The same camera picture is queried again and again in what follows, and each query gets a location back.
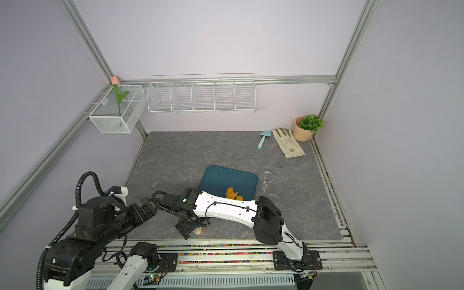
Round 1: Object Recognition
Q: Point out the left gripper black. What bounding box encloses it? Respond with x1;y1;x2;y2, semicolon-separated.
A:
100;196;161;245

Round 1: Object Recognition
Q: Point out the clear jar with cookies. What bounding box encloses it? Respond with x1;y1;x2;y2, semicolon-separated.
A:
260;171;274;193

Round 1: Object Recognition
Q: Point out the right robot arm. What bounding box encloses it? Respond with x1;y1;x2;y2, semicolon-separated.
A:
152;188;317;273

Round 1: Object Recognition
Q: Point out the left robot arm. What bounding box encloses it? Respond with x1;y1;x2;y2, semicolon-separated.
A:
35;171;158;290

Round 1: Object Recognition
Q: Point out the teal plastic tray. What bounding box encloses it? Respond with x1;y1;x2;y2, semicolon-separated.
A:
198;165;258;201

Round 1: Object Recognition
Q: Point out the light blue garden trowel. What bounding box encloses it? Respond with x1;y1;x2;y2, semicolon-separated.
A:
257;130;272;149

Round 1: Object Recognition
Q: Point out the beige gardening glove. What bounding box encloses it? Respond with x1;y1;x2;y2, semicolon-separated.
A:
272;128;305;158

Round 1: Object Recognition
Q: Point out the pink artificial tulip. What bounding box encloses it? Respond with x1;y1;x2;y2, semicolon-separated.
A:
111;76;129;117

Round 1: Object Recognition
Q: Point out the potted green plant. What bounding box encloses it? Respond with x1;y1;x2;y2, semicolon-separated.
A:
293;115;323;142

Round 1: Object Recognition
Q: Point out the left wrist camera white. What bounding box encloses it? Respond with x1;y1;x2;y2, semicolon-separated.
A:
106;186;129;205

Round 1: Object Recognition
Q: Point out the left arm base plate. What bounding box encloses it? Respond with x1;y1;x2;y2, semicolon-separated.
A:
146;253;179;274

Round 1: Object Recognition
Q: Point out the white vented cable duct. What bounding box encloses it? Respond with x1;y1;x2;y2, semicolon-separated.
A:
86;273;296;290

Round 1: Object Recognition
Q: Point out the white mesh wall basket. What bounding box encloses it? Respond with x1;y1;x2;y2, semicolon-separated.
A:
89;85;147;134

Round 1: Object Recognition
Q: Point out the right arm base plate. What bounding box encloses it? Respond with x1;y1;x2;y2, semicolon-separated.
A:
273;250;323;273

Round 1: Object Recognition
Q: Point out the white wire wall shelf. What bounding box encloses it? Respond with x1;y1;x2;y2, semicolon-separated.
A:
147;73;257;114

